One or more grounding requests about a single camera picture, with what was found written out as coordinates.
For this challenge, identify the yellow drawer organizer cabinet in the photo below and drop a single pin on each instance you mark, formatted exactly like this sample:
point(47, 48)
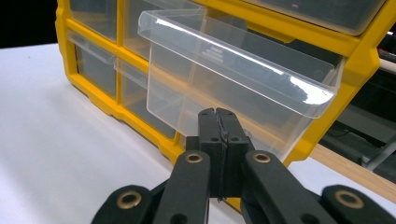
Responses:
point(361, 71)

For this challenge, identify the clear plastic organizer drawer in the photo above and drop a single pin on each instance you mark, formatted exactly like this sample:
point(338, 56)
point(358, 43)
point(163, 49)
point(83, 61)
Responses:
point(236, 93)

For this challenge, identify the set of clear plastic drawers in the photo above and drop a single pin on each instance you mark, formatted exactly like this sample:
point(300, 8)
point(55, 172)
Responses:
point(96, 71)

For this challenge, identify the grey metal desk frame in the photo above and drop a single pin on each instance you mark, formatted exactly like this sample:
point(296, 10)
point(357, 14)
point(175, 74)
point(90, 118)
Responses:
point(361, 123)

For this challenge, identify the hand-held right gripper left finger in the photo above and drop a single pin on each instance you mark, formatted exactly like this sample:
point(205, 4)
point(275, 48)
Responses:
point(210, 133)

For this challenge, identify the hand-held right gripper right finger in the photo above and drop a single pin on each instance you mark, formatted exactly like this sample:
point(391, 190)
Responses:
point(235, 137)

